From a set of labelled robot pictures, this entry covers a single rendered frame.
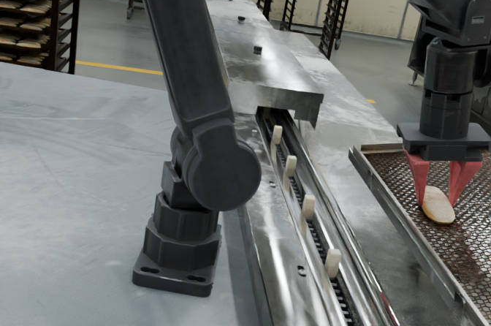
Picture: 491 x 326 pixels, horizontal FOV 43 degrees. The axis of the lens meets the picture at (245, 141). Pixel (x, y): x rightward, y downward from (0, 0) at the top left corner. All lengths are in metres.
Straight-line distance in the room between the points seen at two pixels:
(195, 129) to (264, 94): 0.54
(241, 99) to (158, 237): 0.52
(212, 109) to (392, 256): 0.35
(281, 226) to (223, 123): 0.19
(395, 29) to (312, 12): 1.11
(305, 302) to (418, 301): 0.19
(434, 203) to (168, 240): 0.34
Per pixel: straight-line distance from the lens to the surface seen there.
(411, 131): 0.79
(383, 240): 0.89
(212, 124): 0.62
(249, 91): 1.15
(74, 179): 0.91
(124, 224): 0.80
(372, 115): 1.49
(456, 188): 0.82
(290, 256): 0.70
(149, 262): 0.70
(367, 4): 8.07
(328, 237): 0.79
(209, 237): 0.69
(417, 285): 0.81
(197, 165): 0.62
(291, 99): 1.16
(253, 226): 0.75
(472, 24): 0.73
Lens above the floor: 1.20
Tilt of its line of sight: 20 degrees down
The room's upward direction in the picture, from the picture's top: 10 degrees clockwise
